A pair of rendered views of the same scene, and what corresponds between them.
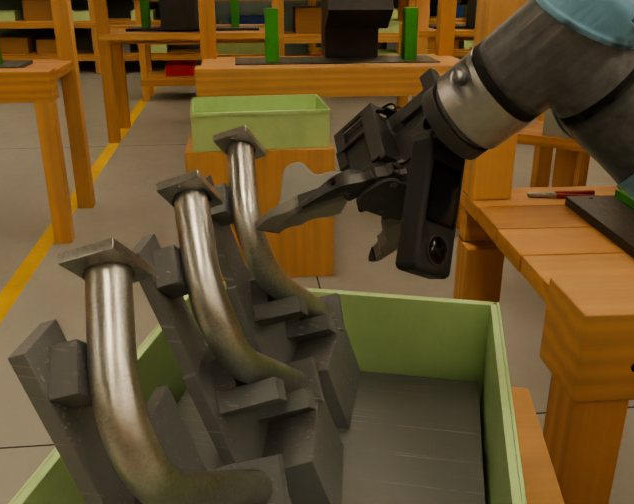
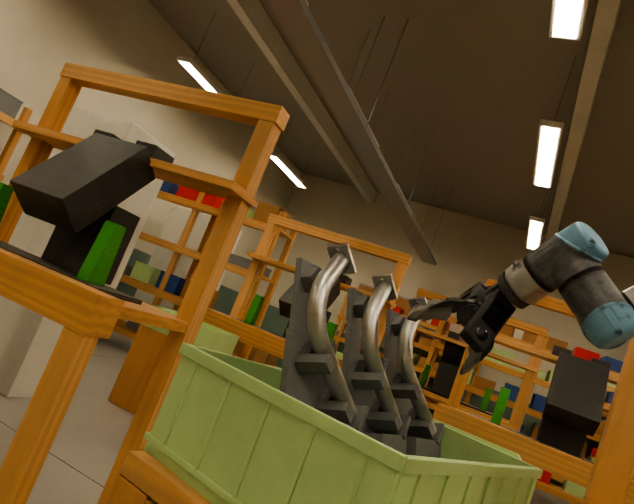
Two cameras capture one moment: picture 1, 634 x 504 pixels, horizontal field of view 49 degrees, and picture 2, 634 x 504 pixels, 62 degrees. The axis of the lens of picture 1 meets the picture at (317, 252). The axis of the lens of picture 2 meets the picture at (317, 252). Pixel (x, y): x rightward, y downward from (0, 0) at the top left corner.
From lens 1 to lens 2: 0.56 m
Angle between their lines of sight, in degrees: 42
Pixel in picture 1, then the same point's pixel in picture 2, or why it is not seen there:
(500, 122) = (528, 282)
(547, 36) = (552, 244)
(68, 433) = (299, 292)
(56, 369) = (307, 271)
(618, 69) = (582, 264)
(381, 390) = not seen: hidden behind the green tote
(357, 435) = not seen: hidden behind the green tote
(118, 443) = (314, 294)
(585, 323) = not seen: outside the picture
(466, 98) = (515, 269)
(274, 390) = (380, 376)
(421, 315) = (489, 458)
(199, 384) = (349, 355)
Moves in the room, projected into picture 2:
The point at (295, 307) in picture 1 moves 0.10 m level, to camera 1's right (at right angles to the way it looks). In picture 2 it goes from (412, 388) to (460, 407)
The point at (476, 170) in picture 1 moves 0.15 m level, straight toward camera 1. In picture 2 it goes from (595, 477) to (583, 475)
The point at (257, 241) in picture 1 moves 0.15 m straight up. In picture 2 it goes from (407, 341) to (431, 273)
